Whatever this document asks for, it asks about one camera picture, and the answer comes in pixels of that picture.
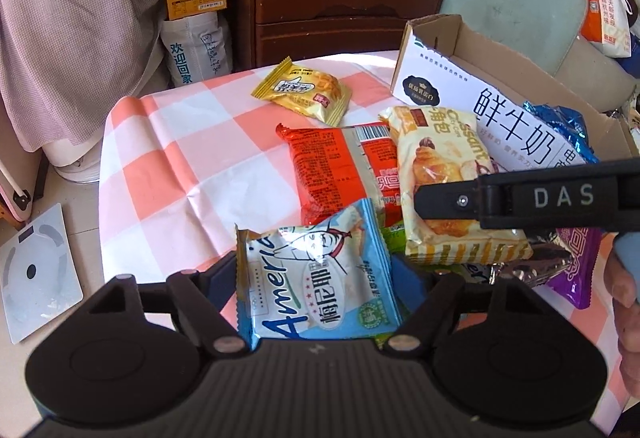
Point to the red snack packet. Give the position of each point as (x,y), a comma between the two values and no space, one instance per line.
(330,162)

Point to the pink folding board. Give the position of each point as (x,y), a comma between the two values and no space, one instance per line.
(12,205)

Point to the white bag with blue print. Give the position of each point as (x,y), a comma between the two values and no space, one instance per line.
(195,52)

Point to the green snack packet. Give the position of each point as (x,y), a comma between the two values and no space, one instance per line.
(395,235)

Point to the person's right hand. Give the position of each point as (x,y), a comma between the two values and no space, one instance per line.
(614,283)

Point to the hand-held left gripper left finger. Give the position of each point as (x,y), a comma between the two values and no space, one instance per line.
(222,283)

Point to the silver foil snack packet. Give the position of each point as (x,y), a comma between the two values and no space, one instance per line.
(530,268)

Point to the blue foil snack packet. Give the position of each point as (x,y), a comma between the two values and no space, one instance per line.
(565,127)

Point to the light blue snack packet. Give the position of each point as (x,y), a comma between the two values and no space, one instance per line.
(320,278)

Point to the cream croissant snack packet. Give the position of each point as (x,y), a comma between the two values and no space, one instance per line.
(435,157)

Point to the white printed cardboard box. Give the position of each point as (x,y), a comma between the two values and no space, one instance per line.
(440,67)

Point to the purple snack packet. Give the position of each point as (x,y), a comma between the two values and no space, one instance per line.
(580,263)

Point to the yellow waffle snack packet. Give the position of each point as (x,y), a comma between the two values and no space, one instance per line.
(300,87)

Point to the beige sofa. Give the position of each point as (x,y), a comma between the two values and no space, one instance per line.
(565,67)

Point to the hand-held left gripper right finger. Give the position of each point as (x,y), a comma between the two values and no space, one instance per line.
(407,283)

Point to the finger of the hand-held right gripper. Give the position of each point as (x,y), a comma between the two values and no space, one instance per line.
(450,200)

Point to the white appliance base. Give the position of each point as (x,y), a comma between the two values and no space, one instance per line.
(70,162)

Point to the white bathroom scale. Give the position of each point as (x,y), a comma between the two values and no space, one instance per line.
(40,278)

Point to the orange and white paper bag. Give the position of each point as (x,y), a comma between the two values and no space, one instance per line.
(605,12)

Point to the checked fabric covered appliance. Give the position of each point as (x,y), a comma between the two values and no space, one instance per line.
(65,42)

